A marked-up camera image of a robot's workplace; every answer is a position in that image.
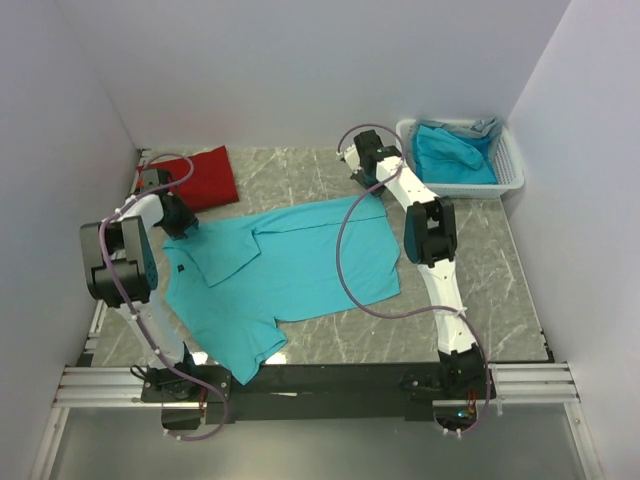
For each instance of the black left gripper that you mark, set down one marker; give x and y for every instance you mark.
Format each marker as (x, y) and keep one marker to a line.
(187, 219)

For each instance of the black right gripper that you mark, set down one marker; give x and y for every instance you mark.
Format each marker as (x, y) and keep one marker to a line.
(357, 177)

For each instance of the light blue t-shirt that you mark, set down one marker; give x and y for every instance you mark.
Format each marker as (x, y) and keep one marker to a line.
(233, 280)

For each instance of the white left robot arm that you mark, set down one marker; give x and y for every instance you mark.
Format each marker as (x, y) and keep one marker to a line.
(121, 271)

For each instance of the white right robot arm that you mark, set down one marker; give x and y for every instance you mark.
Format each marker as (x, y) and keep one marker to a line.
(429, 239)

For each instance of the folded red t-shirt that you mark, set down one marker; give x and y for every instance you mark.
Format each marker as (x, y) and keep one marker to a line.
(212, 183)

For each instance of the blue t-shirt in basket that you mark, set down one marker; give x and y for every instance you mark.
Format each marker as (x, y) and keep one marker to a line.
(442, 157)

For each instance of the grey t-shirt in basket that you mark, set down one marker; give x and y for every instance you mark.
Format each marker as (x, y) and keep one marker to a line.
(477, 129)

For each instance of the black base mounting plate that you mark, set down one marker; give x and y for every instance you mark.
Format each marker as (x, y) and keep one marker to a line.
(326, 391)

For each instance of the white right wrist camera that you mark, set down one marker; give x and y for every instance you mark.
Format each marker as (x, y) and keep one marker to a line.
(350, 158)

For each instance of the aluminium frame rail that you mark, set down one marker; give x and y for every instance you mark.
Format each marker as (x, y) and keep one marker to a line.
(113, 387)

